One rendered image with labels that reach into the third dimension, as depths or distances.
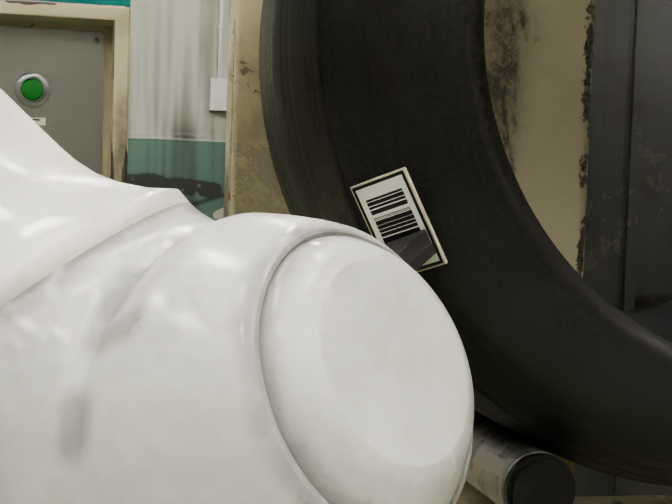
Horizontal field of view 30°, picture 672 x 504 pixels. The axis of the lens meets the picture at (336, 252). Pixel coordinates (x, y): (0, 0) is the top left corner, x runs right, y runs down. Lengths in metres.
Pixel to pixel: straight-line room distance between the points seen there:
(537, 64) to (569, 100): 0.04
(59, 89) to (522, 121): 0.56
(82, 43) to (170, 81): 8.58
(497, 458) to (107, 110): 0.79
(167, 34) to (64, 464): 9.79
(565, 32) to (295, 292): 0.90
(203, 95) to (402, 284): 9.76
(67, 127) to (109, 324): 1.16
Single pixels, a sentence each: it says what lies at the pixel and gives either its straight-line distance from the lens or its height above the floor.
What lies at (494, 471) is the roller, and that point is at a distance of 0.79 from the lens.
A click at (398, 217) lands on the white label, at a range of 0.71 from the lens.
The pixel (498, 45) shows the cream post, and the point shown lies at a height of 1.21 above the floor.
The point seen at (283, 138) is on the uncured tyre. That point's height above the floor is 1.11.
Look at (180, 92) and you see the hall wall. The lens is 10.03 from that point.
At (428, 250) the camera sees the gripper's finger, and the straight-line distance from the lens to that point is 0.70.
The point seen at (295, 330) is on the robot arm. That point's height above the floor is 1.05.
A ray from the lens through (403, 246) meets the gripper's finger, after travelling 0.69.
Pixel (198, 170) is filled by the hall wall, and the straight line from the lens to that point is 9.95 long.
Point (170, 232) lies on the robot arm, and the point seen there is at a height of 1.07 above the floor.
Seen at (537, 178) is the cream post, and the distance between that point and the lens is 1.15.
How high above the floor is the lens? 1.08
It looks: 3 degrees down
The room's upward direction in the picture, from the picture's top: 2 degrees clockwise
